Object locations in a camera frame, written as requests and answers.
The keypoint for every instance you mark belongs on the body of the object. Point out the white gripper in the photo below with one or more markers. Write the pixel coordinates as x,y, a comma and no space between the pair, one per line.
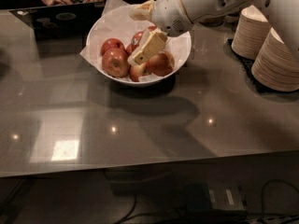
168,14

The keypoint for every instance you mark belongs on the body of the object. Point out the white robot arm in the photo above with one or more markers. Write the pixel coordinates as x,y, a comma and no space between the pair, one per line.
283,15

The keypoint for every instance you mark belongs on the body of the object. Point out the centre red apple with sticker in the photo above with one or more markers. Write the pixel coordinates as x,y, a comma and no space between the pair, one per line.
134,42

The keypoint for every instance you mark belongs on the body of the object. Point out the front yellow-red apple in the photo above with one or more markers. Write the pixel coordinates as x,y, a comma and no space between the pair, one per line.
138,71

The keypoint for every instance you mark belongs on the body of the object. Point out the white bowl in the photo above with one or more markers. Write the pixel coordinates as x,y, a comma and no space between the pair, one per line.
183,47

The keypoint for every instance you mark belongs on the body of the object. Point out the white paper liner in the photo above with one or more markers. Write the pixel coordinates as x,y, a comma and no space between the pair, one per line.
109,22

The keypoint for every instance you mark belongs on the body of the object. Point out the black laptop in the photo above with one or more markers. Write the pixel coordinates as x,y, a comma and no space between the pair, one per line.
60,21

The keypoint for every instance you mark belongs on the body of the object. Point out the front stack of paper bowls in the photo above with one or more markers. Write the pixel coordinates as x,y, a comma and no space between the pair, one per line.
275,67

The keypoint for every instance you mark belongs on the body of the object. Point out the black box under table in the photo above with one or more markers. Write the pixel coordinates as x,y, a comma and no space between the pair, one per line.
212,197

